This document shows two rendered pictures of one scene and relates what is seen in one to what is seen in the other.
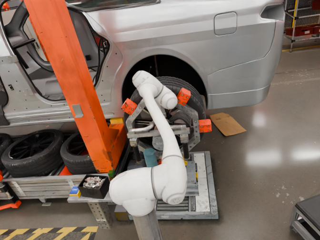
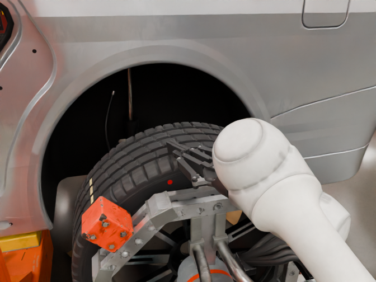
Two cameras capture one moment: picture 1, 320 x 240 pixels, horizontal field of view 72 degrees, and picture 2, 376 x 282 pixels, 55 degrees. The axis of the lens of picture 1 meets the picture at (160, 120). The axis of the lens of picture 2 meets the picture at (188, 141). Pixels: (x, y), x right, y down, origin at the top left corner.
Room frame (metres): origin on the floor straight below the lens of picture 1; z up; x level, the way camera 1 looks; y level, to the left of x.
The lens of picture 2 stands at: (0.83, 0.32, 1.60)
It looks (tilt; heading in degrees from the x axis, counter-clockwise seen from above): 27 degrees down; 334
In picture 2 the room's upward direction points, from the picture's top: straight up
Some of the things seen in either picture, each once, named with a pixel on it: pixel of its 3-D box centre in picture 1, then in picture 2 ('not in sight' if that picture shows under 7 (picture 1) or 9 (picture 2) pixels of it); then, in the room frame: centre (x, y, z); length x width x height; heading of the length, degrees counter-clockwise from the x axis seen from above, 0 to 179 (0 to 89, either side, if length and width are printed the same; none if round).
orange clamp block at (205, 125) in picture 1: (205, 125); not in sight; (1.36, -0.32, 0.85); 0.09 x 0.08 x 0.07; 78
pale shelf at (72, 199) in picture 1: (95, 192); not in sight; (1.31, 0.64, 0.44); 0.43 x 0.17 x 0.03; 78
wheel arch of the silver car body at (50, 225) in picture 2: (162, 79); (150, 125); (2.00, -0.10, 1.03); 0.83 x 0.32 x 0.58; 78
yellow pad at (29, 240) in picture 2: (118, 118); (20, 231); (2.01, 0.42, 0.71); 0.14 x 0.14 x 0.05; 78
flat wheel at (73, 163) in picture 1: (94, 148); not in sight; (2.01, 0.78, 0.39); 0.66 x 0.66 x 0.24
